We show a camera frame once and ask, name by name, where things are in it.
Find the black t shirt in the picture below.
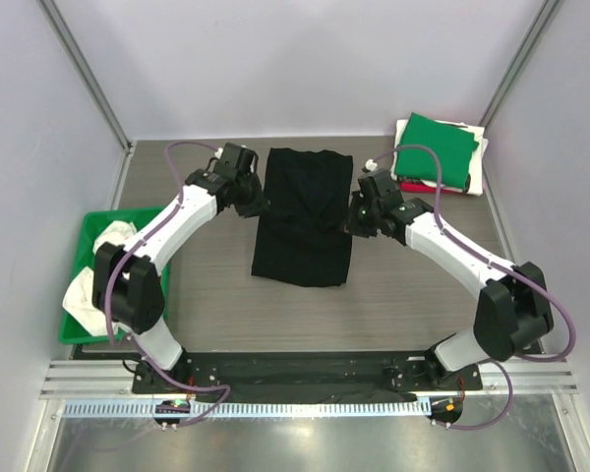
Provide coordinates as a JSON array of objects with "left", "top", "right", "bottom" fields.
[{"left": 251, "top": 147, "right": 353, "bottom": 288}]

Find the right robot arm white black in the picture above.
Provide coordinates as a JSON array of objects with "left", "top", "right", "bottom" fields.
[{"left": 345, "top": 170, "right": 554, "bottom": 389}]

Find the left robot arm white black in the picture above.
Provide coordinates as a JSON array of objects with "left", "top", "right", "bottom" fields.
[{"left": 92, "top": 143, "right": 268, "bottom": 392}]

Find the folded pink t shirt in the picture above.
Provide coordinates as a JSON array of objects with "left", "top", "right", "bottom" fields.
[{"left": 399, "top": 181, "right": 462, "bottom": 194}]

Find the folded green t shirt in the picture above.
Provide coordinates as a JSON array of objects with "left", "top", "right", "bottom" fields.
[{"left": 392, "top": 112, "right": 478, "bottom": 191}]

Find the folded white t shirt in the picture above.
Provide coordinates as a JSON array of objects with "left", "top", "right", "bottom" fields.
[{"left": 391, "top": 113, "right": 488, "bottom": 196}]

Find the white t shirt in bin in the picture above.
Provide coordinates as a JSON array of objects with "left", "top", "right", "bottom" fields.
[{"left": 60, "top": 217, "right": 137, "bottom": 344}]

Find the green plastic bin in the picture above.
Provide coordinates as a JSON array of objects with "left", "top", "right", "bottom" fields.
[{"left": 59, "top": 206, "right": 161, "bottom": 345}]

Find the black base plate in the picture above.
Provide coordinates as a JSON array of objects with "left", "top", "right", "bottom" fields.
[{"left": 131, "top": 349, "right": 484, "bottom": 405}]

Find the left aluminium corner post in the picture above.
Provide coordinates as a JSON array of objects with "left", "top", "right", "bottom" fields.
[{"left": 37, "top": 0, "right": 132, "bottom": 152}]

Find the aluminium corner post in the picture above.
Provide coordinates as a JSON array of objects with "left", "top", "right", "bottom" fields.
[
  {"left": 37, "top": 0, "right": 132, "bottom": 152},
  {"left": 479, "top": 0, "right": 562, "bottom": 129}
]

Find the aluminium rail frame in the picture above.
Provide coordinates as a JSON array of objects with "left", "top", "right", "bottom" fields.
[{"left": 38, "top": 358, "right": 139, "bottom": 400}]

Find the right aluminium corner post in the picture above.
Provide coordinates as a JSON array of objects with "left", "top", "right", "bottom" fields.
[{"left": 479, "top": 0, "right": 562, "bottom": 129}]

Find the slotted cable duct strip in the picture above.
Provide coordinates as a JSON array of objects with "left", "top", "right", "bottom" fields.
[{"left": 62, "top": 398, "right": 431, "bottom": 420}]

